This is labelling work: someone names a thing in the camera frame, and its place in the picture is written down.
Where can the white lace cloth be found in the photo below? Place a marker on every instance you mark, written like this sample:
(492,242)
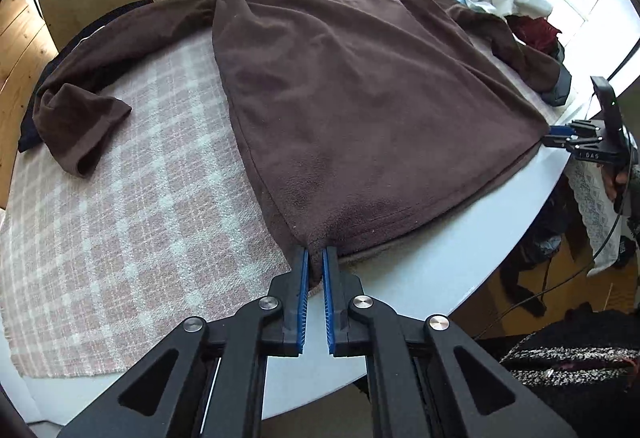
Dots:
(592,213)

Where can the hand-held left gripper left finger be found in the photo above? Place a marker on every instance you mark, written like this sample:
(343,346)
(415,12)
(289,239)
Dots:
(301,298)

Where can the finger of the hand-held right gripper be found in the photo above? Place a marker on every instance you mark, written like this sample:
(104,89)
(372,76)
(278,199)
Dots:
(565,142)
(575,128)

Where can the person's right hand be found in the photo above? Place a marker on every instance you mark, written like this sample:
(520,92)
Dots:
(614,183)

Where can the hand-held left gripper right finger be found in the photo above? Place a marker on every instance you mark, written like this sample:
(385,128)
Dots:
(329,303)

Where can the pine plank board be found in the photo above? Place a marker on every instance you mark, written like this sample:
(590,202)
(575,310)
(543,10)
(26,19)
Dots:
(20,58)

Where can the person's black tweed jacket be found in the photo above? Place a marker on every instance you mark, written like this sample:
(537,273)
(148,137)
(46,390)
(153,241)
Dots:
(575,368)

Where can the brown fleece sweater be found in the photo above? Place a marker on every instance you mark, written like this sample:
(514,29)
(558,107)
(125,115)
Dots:
(350,93)

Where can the pink plaid blanket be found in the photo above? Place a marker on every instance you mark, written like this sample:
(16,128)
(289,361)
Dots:
(125,243)

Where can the folded black t-shirt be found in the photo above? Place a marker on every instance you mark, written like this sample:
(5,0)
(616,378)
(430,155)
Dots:
(35,118)

